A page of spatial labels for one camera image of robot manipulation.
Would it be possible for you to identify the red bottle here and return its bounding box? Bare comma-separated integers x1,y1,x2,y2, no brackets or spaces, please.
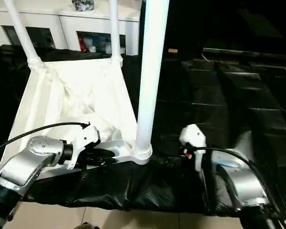
79,35,88,52

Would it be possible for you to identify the white plastic table top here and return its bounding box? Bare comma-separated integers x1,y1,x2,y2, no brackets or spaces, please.
0,56,153,182

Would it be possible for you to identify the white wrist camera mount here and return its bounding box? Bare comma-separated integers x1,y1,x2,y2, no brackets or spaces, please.
67,124,102,170
179,123,207,172

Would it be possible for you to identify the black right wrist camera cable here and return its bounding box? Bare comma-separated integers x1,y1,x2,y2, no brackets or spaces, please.
192,146,286,229

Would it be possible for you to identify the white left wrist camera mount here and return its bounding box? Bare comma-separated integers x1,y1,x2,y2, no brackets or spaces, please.
67,124,102,170

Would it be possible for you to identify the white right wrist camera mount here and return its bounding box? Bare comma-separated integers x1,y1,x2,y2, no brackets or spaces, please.
179,123,207,172

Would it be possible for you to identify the black flat board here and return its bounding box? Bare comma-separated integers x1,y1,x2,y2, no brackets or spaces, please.
202,47,286,63

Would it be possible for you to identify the black mat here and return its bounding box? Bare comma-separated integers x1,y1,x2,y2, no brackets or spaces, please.
0,44,286,218

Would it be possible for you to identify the grey black toy figure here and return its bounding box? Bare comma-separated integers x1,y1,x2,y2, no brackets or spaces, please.
71,0,95,12

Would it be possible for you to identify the white cabinet with glass doors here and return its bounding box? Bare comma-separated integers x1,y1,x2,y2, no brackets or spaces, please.
0,0,141,56

